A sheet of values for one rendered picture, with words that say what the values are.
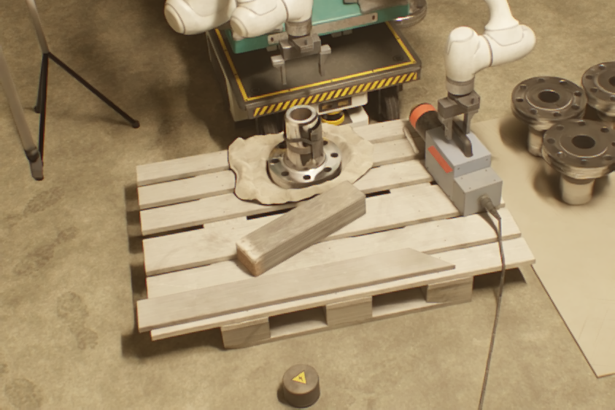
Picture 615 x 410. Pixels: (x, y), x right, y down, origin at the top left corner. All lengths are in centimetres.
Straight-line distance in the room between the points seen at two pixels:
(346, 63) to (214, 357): 122
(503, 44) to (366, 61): 72
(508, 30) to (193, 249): 121
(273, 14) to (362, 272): 84
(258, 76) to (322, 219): 72
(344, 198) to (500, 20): 75
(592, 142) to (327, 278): 104
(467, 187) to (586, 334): 58
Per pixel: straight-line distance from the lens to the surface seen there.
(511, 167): 355
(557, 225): 335
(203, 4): 313
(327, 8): 346
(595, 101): 353
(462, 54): 292
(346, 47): 362
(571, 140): 331
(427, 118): 332
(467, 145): 310
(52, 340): 317
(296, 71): 351
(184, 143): 376
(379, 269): 295
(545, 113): 342
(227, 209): 322
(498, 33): 298
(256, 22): 291
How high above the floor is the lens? 233
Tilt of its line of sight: 41 degrees down
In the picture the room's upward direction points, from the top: 4 degrees counter-clockwise
